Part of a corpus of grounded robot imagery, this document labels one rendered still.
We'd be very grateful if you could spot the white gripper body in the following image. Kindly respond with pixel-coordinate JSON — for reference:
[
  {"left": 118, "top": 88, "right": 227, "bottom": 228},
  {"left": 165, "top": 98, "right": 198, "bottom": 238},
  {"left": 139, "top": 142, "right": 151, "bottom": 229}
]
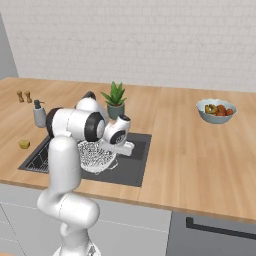
[{"left": 99, "top": 140, "right": 136, "bottom": 157}]

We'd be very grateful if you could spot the dark grey sink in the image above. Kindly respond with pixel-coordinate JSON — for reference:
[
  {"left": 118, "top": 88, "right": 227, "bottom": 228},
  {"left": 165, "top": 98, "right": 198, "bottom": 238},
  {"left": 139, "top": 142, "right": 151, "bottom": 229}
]
[{"left": 18, "top": 131, "right": 153, "bottom": 188}]

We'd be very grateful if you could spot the yellow-green kiwi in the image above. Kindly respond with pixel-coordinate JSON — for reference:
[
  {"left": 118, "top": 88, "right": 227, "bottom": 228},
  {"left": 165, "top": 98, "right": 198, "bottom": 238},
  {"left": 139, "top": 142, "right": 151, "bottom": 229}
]
[{"left": 18, "top": 139, "right": 31, "bottom": 150}]

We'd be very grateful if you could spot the green plant in grey pot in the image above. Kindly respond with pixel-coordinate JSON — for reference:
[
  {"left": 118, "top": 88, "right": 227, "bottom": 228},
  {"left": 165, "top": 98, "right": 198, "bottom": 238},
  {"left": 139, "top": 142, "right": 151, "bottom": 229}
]
[{"left": 100, "top": 81, "right": 128, "bottom": 121}]

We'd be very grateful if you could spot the white drawer front panel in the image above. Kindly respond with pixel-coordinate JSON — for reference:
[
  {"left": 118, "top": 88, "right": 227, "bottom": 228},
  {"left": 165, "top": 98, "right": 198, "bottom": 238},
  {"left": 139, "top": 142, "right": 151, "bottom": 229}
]
[{"left": 0, "top": 182, "right": 173, "bottom": 234}]

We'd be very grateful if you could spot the grey soap dispenser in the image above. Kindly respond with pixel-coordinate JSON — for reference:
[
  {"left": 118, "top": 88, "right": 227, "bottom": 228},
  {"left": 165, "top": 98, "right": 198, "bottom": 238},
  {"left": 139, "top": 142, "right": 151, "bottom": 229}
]
[{"left": 32, "top": 99, "right": 48, "bottom": 129}]

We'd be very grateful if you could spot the white cupboard door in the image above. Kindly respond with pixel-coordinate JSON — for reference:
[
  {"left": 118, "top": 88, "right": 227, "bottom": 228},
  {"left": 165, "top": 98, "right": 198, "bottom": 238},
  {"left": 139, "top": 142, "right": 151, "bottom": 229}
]
[{"left": 0, "top": 201, "right": 170, "bottom": 256}]

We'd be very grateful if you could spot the dark green-yellow fruit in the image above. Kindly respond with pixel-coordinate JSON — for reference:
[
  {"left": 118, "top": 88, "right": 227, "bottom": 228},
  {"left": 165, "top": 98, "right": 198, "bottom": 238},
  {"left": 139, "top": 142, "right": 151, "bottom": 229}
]
[{"left": 204, "top": 104, "right": 218, "bottom": 115}]

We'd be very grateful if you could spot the pale blue fruit bowl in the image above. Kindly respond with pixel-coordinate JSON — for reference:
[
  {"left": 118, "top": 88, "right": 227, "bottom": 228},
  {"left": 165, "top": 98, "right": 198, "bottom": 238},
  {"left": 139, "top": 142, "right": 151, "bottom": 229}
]
[{"left": 195, "top": 98, "right": 238, "bottom": 125}]

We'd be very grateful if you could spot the grey dishwasher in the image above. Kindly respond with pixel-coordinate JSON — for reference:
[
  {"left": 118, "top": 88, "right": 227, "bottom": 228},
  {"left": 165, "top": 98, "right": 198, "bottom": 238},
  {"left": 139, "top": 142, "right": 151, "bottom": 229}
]
[{"left": 165, "top": 210, "right": 256, "bottom": 256}]

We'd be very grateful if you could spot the white wire mesh colander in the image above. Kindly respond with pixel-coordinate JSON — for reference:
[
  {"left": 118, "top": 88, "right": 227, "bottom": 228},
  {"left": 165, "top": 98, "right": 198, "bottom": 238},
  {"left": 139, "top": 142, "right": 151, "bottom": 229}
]
[{"left": 77, "top": 139, "right": 120, "bottom": 175}]

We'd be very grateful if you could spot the black dishwasher handle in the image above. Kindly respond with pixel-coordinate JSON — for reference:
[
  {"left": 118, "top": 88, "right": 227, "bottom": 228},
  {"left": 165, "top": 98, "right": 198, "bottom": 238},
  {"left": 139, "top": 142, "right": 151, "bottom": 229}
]
[{"left": 185, "top": 216, "right": 256, "bottom": 241}]

